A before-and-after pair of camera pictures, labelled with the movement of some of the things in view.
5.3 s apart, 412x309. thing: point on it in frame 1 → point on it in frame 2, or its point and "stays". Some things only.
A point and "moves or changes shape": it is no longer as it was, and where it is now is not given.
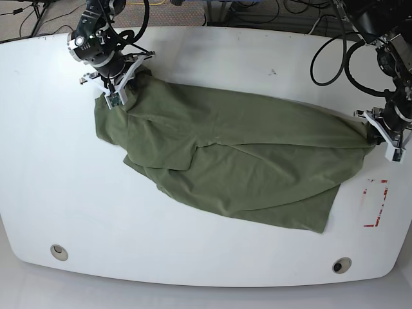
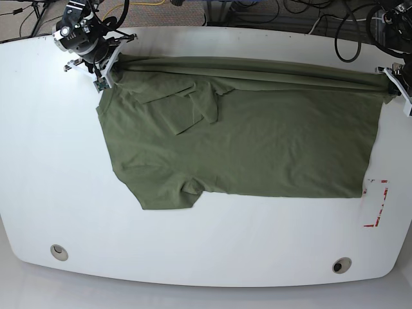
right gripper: (127, 78) → (105, 64)
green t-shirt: (250, 156) moves or changes shape
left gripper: (389, 121) → (402, 74)
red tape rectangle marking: (386, 190) stays
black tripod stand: (38, 15) stays
